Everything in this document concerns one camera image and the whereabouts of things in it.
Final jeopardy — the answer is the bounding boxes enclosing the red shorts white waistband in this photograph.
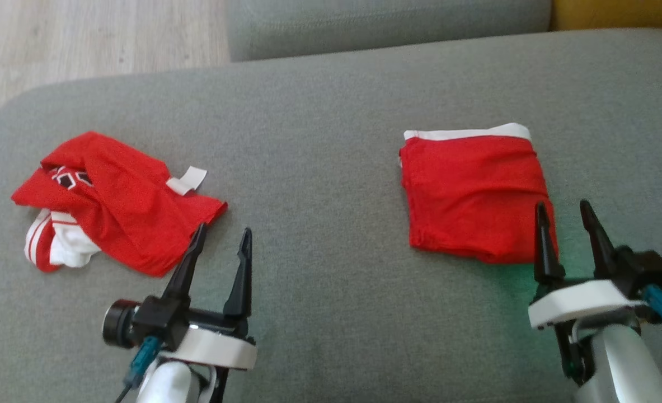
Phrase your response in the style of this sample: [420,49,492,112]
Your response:
[398,123,560,265]

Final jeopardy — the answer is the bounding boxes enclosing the left cable with teal connector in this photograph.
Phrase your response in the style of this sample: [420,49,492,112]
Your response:
[115,335,163,403]

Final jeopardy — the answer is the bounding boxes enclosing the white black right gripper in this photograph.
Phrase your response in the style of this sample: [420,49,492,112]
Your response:
[528,200,648,331]

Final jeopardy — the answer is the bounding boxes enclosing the yellow sofa with grey cushions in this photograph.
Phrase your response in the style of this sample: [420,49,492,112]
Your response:
[550,0,662,35]

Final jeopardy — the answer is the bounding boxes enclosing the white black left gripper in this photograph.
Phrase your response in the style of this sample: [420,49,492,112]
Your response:
[159,222,258,371]

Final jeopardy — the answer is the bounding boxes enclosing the large grey sofa seat cushion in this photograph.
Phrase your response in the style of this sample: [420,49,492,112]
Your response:
[0,29,662,403]

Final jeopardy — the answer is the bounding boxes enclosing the small grey sofa seat cushion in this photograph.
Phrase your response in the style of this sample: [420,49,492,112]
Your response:
[226,0,553,63]

